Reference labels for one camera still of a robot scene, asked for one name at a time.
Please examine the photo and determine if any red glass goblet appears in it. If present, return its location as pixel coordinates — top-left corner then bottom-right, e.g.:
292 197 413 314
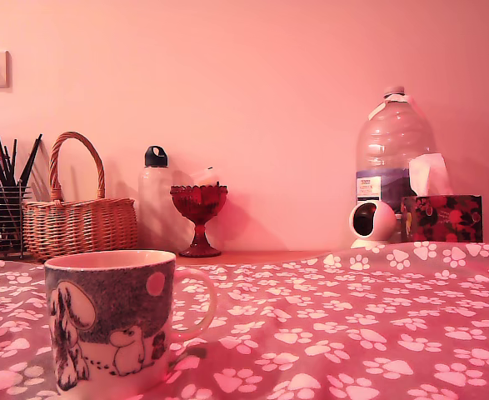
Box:
169 184 230 258

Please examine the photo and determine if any white candle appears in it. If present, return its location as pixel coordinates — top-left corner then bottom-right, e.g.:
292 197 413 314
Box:
196 166 217 188

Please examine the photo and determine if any white bottle with black cap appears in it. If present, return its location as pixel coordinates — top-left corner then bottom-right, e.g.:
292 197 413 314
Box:
137 145 184 253

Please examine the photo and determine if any cartoon print ceramic mug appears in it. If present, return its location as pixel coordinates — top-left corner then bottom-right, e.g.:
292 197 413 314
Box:
43 248 219 395

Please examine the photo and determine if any large clear water bottle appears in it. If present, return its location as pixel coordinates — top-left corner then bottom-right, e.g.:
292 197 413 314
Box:
355 86 437 218

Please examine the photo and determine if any paw print cloth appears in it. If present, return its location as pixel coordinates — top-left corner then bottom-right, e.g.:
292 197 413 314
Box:
0 240 489 400

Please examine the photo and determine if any white tissue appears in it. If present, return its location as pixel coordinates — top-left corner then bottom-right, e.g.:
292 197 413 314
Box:
408 152 453 197

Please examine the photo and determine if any floral tissue box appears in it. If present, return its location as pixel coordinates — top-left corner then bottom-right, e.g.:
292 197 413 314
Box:
400 194 485 244

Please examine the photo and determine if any small white round camera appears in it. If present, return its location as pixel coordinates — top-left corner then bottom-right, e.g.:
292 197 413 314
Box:
348 201 398 250

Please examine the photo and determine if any wicker basket with handle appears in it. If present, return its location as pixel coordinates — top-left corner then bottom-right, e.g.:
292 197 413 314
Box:
22 131 140 263

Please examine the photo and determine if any wire utensil rack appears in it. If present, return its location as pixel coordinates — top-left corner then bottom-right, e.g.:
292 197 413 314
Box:
0 185 35 259

